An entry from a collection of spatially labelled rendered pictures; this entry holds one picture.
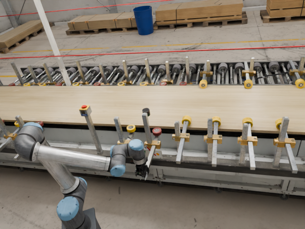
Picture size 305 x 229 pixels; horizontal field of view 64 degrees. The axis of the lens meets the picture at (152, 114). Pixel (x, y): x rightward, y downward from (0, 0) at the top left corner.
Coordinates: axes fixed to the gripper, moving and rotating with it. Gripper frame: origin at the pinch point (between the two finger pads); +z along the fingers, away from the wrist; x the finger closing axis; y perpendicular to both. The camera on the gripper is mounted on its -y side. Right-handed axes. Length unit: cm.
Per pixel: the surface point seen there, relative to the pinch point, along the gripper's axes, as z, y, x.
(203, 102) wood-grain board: -7, -91, 37
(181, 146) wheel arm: -13.4, -21.8, 25.3
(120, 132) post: -14.7, -31.8, -27.8
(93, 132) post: -13, -32, -53
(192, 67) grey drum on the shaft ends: -2, -181, 17
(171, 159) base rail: 12.7, -31.3, 13.9
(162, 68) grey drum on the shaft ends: -2, -179, -22
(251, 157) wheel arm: -13, -15, 75
